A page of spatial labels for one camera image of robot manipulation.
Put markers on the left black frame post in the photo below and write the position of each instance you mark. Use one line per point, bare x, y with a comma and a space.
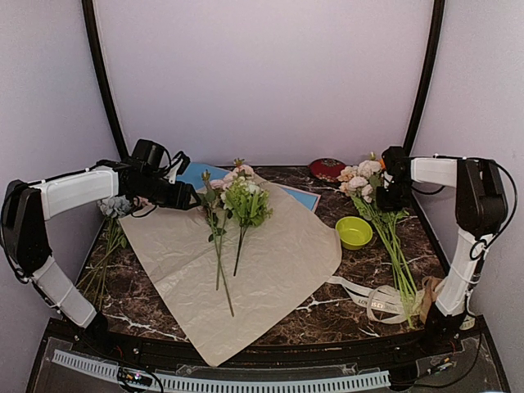
95, 46

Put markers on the green leafy fake flower bunch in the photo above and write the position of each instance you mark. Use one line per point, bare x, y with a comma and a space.
248, 203

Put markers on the brown twine ribbon bundle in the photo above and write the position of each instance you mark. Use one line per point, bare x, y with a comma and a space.
431, 289

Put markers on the red round embroidered cushion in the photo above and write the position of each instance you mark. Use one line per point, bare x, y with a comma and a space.
326, 169

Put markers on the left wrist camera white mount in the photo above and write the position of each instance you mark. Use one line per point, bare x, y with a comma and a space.
177, 166

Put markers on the beige pink wrapping paper sheet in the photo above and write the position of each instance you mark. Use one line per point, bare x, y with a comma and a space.
283, 261

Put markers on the pile of fake flowers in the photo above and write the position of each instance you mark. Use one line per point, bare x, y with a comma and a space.
360, 182
93, 283

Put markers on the white printed ribbon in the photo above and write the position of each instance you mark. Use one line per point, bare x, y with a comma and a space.
383, 304

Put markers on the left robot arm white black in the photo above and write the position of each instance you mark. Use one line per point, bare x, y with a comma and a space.
30, 209

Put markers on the black frame post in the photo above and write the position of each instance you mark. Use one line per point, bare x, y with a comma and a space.
95, 46
437, 16

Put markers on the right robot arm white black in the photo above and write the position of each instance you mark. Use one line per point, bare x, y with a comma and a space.
481, 212

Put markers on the right black frame post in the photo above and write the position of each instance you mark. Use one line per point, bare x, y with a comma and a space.
437, 16

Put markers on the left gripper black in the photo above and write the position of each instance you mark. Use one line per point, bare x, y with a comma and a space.
180, 199

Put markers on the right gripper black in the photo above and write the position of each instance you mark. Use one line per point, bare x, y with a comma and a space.
386, 206

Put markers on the lime green bowl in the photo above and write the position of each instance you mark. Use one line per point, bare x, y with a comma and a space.
354, 232

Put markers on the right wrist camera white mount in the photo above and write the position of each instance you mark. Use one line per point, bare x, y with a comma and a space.
396, 162

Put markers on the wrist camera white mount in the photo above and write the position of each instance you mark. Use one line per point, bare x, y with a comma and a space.
396, 162
177, 166

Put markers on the pink rose fake flower stem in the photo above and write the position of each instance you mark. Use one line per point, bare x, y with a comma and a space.
210, 205

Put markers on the left pile of fake flowers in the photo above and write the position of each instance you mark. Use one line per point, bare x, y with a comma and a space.
93, 283

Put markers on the white slotted cable duct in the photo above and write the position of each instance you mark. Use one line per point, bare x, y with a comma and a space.
203, 379

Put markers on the right pile of fake flowers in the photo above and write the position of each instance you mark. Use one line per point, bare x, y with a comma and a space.
360, 182

